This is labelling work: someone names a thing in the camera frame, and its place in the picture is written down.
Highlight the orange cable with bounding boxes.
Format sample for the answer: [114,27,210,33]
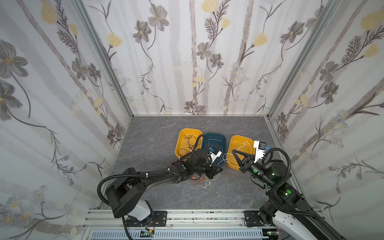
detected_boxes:
[190,173,209,185]

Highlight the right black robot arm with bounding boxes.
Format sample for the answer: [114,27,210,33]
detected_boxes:
[232,148,345,240]

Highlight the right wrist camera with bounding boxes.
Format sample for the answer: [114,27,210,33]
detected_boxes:
[254,141,271,163]

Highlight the left yellow plastic bin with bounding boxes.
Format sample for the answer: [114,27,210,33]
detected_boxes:
[175,128,203,159]

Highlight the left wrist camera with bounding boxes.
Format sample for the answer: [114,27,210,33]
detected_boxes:
[208,147,222,165]

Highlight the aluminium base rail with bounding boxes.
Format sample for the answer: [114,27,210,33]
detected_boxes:
[80,209,334,240]

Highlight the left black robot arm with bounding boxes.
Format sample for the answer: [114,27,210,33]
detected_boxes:
[97,135,223,240]

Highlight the right yellow plastic bin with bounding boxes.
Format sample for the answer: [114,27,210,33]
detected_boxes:
[225,135,255,171]

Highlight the white vented cable duct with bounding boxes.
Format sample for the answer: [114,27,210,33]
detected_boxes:
[89,229,269,240]

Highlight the black cable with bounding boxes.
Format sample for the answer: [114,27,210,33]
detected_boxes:
[177,134,200,158]

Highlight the white cable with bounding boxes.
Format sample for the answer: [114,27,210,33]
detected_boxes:
[216,140,256,167]
[197,175,218,190]

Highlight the yellow plastic bin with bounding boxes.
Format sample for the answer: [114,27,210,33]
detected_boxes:
[225,135,255,171]
[175,128,203,159]

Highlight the teal plastic bin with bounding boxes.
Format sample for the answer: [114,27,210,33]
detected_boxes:
[202,133,228,166]

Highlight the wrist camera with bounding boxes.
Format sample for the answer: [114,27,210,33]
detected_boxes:
[254,141,271,163]
[208,147,222,165]

